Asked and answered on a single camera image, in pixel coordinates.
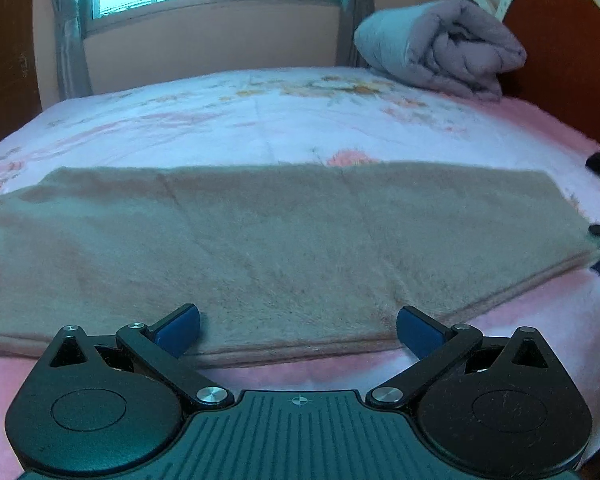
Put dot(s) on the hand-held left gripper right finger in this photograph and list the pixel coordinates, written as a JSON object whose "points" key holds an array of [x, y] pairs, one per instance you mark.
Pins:
{"points": [[419, 332]]}

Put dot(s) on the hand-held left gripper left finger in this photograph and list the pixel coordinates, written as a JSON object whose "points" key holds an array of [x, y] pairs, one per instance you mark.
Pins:
{"points": [[177, 332]]}

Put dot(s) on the beige fluffy towel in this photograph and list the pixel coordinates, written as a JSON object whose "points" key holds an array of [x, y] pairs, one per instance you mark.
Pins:
{"points": [[280, 250]]}

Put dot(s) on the red and white headboard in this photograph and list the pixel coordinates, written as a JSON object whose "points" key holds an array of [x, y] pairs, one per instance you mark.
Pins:
{"points": [[555, 25]]}

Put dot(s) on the pink floral bed sheet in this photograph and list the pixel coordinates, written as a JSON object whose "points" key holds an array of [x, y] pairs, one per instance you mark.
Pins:
{"points": [[230, 115]]}

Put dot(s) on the folded grey duvet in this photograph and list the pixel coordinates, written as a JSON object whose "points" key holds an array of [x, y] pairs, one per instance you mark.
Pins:
{"points": [[430, 45]]}

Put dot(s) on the grey curtain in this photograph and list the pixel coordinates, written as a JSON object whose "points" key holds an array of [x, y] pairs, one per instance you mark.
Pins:
{"points": [[352, 20], [70, 50]]}

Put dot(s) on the brown wooden door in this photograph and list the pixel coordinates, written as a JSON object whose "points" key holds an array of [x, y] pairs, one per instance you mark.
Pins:
{"points": [[5, 60]]}

